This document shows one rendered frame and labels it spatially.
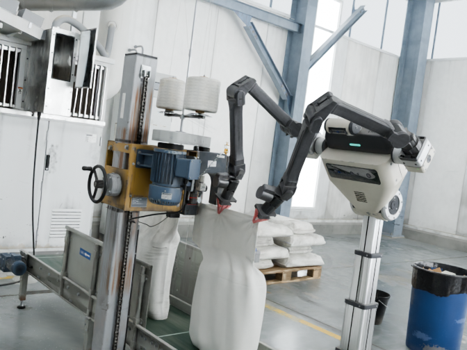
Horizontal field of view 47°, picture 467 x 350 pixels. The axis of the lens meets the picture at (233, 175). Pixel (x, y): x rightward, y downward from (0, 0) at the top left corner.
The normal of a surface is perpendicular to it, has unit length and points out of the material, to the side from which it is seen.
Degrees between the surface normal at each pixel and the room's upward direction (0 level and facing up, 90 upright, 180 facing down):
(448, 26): 90
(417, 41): 90
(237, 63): 90
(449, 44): 90
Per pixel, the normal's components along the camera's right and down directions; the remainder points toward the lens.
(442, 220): -0.75, -0.06
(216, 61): 0.65, 0.12
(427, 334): -0.55, 0.03
